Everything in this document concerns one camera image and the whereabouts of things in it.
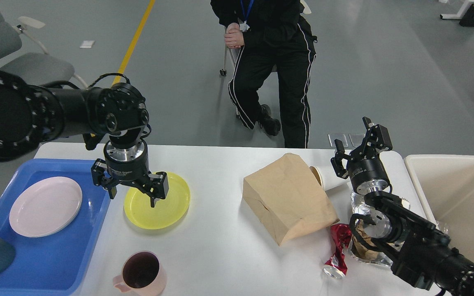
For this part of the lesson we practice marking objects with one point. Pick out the grey office chair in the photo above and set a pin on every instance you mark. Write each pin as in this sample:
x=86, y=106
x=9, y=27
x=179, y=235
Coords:
x=35, y=68

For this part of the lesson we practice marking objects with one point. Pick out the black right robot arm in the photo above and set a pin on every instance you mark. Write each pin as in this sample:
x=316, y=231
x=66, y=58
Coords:
x=419, y=252

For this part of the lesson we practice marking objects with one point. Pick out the white desk base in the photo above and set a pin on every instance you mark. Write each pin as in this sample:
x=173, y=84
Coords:
x=469, y=12

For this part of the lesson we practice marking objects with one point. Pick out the beige plastic bin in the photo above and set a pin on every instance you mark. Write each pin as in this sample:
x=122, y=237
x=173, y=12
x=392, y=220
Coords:
x=444, y=184

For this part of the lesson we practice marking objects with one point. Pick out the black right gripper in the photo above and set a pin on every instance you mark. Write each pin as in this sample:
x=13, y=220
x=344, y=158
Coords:
x=367, y=173

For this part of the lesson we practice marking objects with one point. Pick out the yellow plastic plate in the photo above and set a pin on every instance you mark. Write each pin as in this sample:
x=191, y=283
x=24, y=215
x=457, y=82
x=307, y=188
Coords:
x=166, y=212

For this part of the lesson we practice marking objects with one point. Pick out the pink plastic plate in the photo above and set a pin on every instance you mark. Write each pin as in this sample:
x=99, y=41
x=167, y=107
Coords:
x=46, y=207

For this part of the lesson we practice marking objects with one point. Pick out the brown paper bag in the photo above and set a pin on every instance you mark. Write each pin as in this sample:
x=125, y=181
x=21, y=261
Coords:
x=288, y=200

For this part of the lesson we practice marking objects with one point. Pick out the crumpled foil wrapper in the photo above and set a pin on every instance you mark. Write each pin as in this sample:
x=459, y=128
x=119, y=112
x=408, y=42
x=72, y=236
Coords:
x=370, y=255

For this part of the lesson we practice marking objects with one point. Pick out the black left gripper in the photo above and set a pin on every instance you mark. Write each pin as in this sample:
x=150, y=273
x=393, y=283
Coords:
x=130, y=166

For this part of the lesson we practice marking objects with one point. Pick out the white paper cup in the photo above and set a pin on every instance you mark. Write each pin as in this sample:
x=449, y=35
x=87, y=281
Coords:
x=327, y=178

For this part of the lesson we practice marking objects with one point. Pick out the person in black tracksuit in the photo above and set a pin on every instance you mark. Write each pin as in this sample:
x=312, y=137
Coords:
x=270, y=34

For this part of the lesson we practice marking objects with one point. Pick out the crushed red can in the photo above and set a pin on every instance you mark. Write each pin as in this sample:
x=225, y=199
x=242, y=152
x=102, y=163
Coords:
x=335, y=266

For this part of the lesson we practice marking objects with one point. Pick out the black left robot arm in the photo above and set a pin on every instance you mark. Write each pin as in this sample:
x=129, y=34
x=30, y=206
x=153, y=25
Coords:
x=31, y=115

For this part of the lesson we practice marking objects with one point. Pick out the pink plastic mug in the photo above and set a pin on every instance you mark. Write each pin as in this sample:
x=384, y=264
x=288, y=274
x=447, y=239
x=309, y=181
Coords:
x=143, y=274

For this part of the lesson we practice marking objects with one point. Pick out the blue plastic tray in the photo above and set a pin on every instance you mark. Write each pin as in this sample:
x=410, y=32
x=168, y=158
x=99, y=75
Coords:
x=54, y=265

